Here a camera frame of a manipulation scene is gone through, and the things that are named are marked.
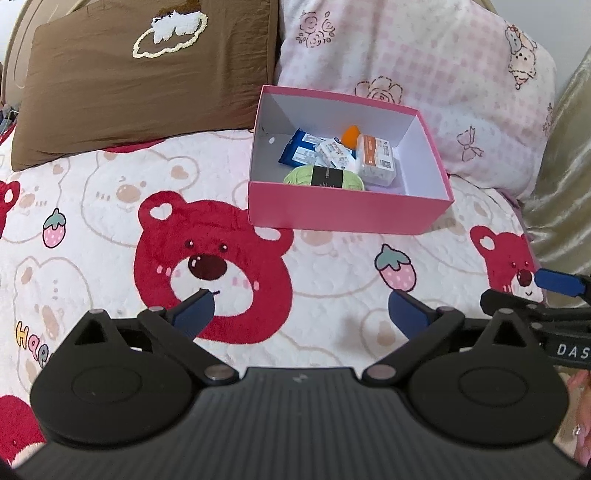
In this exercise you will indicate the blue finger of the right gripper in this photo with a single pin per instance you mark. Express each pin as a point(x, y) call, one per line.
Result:
point(492, 301)
point(571, 285)

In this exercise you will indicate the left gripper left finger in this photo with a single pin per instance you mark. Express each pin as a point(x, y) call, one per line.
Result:
point(176, 328)

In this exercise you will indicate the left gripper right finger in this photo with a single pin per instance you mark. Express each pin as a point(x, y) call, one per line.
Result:
point(429, 333)

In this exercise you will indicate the orange white plastic packet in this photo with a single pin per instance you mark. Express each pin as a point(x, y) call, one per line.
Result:
point(377, 163)

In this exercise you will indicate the green yarn ball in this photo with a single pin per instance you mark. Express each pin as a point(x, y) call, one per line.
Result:
point(313, 175)

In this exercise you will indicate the white tissue pack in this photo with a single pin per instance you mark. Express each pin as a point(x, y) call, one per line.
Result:
point(336, 156)

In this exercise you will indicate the orange ball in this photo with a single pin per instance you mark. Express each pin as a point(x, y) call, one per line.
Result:
point(350, 137)

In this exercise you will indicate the blue packet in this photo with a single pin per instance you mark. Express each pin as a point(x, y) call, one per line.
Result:
point(300, 150)

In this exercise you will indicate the person's right hand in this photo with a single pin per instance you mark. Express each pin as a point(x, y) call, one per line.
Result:
point(579, 390)

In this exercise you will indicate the golden satin fabric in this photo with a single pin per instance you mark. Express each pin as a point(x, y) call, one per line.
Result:
point(557, 215)

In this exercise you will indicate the bear print blanket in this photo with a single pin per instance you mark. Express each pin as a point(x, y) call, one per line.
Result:
point(124, 231)

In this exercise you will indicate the pink cardboard box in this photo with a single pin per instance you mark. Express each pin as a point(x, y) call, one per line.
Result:
point(418, 196)

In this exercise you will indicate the pink checkered pillow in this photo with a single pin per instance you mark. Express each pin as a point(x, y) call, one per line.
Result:
point(484, 86)

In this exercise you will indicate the brown pillow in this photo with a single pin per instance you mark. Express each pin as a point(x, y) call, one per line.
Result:
point(129, 72)

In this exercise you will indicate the beige headboard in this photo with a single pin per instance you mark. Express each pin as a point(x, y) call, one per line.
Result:
point(18, 51)

